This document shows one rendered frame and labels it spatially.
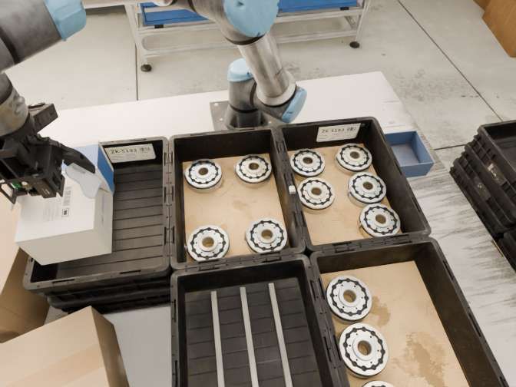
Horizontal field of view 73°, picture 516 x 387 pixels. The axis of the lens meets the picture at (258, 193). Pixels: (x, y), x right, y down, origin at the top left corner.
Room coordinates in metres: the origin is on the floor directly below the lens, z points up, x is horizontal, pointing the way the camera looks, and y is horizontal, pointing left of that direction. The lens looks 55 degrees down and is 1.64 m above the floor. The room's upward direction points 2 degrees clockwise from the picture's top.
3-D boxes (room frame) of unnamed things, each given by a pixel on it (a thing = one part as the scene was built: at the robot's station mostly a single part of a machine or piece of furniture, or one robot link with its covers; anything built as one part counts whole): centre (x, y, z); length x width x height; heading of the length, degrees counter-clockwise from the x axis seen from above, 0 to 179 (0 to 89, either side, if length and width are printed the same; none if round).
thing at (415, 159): (0.81, -0.46, 0.74); 0.20 x 0.15 x 0.07; 101
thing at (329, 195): (0.55, -0.16, 0.86); 0.10 x 0.10 x 0.01
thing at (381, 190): (0.58, -0.30, 0.86); 0.10 x 0.10 x 0.01
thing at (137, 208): (0.46, 0.36, 0.87); 0.40 x 0.30 x 0.11; 10
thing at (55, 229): (0.35, 0.34, 1.09); 0.20 x 0.12 x 0.09; 14
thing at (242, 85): (0.94, 0.05, 0.91); 0.13 x 0.12 x 0.14; 55
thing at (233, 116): (0.94, 0.05, 0.80); 0.15 x 0.15 x 0.10
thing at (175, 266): (0.51, 0.07, 0.92); 0.40 x 0.30 x 0.02; 10
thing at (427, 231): (0.56, -0.23, 0.92); 0.40 x 0.30 x 0.02; 10
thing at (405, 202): (0.56, -0.23, 0.87); 0.40 x 0.30 x 0.11; 10
